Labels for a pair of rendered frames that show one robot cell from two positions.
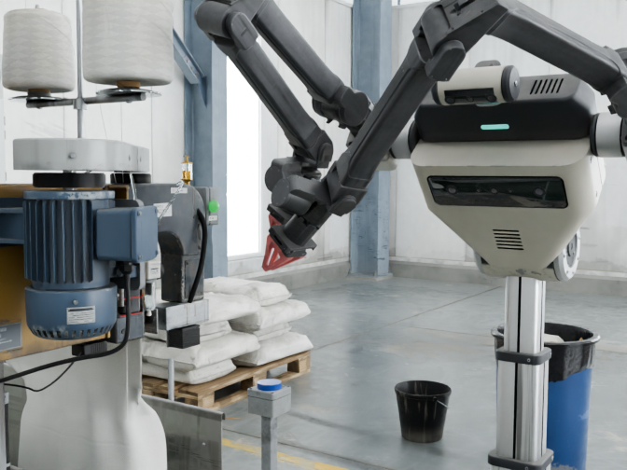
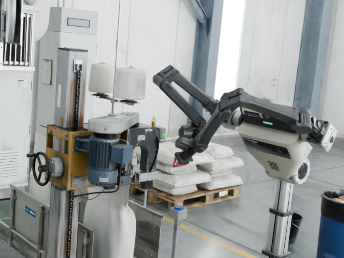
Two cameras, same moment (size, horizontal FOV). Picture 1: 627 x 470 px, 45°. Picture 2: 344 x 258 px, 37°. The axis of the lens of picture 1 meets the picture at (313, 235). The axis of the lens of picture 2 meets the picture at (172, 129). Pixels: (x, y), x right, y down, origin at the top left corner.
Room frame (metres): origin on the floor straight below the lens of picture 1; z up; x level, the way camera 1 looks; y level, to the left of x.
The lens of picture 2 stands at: (-1.11, -0.50, 1.83)
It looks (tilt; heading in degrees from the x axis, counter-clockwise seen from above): 9 degrees down; 13
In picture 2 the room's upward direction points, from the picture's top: 5 degrees clockwise
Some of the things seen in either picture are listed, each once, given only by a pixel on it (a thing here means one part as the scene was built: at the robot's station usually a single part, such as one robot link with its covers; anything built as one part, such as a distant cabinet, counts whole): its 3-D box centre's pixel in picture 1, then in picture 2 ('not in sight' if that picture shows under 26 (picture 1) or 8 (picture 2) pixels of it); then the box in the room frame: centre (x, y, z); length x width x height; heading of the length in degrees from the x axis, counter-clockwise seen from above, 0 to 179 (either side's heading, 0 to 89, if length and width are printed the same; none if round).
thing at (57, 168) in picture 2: not in sight; (53, 167); (1.30, 0.69, 1.14); 0.11 x 0.06 x 0.11; 57
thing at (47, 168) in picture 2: not in sight; (40, 168); (1.24, 0.73, 1.13); 0.18 x 0.11 x 0.18; 57
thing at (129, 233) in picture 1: (128, 240); (121, 155); (1.30, 0.31, 1.25); 0.10 x 0.08 x 0.12; 172
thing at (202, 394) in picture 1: (208, 372); (185, 189); (4.92, 0.68, 0.07); 1.20 x 0.82 x 0.14; 149
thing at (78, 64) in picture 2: not in sight; (79, 65); (1.35, 0.60, 1.68); 0.05 x 0.03 x 0.06; 147
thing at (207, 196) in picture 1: (201, 205); (158, 134); (1.83, 0.27, 1.28); 0.08 x 0.05 x 0.09; 57
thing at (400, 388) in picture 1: (422, 411); (285, 228); (3.91, -0.57, 0.13); 0.30 x 0.30 x 0.26
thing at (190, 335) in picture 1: (188, 334); (148, 184); (1.78, 0.29, 0.98); 0.09 x 0.05 x 0.05; 147
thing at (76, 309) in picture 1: (71, 262); (103, 160); (1.31, 0.42, 1.21); 0.15 x 0.15 x 0.25
